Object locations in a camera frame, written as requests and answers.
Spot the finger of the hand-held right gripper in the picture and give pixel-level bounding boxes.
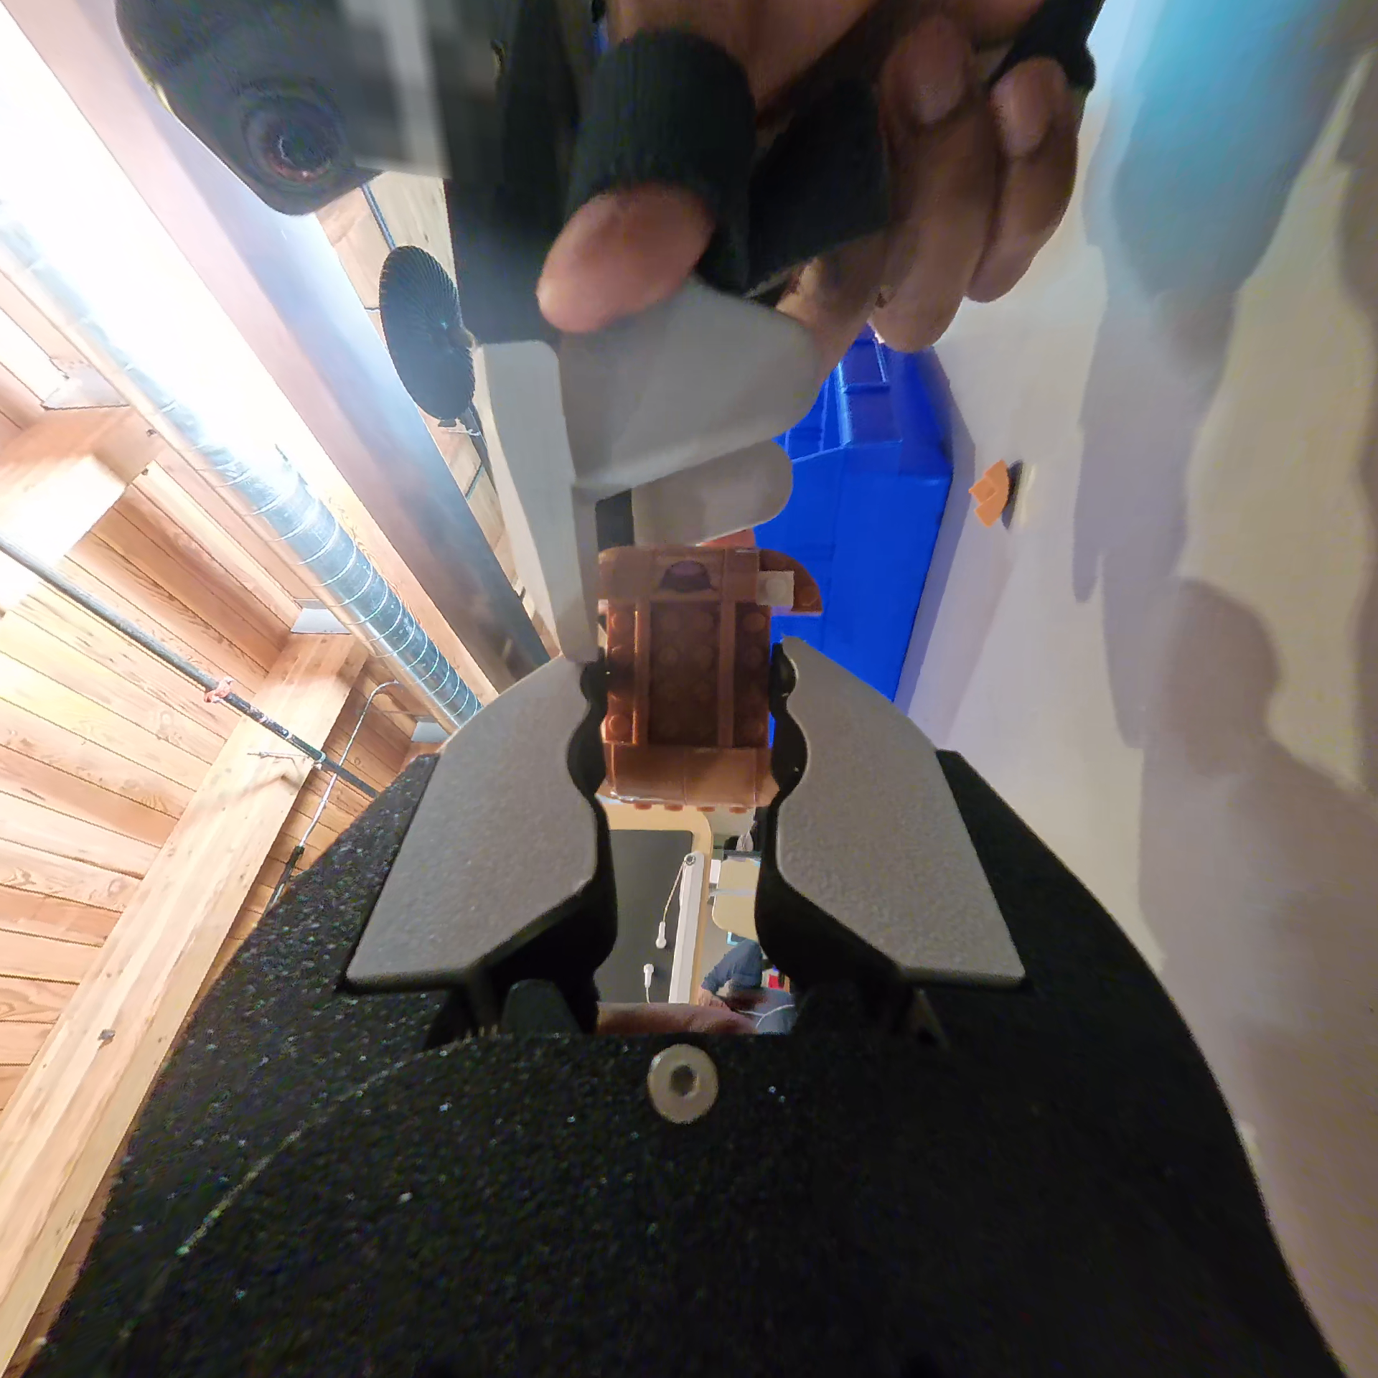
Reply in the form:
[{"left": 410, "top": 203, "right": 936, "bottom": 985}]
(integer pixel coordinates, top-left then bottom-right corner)
[
  {"left": 482, "top": 336, "right": 620, "bottom": 660},
  {"left": 561, "top": 280, "right": 836, "bottom": 546}
]

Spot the brown lego assembly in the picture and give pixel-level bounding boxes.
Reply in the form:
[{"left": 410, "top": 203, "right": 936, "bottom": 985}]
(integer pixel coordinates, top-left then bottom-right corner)
[{"left": 590, "top": 541, "right": 826, "bottom": 810}]

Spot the small brown lego piece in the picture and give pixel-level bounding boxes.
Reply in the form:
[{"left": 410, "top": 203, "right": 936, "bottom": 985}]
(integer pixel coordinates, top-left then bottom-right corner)
[{"left": 967, "top": 457, "right": 1020, "bottom": 531}]

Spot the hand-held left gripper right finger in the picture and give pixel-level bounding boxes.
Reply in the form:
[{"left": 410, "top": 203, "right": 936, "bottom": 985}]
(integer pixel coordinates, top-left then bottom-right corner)
[{"left": 762, "top": 637, "right": 1033, "bottom": 993}]

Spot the large blue plastic bin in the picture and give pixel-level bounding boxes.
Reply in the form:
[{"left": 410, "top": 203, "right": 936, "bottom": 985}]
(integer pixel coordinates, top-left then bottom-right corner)
[{"left": 751, "top": 321, "right": 958, "bottom": 713}]

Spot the metal ceiling pipe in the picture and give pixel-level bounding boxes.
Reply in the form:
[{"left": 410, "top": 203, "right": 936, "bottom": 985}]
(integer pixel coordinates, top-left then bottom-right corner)
[{"left": 0, "top": 534, "right": 324, "bottom": 800}]

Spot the silver ventilation duct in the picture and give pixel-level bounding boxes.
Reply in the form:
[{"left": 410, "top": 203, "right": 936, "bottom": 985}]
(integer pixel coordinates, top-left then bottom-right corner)
[{"left": 0, "top": 211, "right": 488, "bottom": 734}]

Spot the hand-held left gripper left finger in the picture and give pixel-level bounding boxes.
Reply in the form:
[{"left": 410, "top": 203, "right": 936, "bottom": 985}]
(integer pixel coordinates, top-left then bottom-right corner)
[{"left": 344, "top": 639, "right": 613, "bottom": 998}]

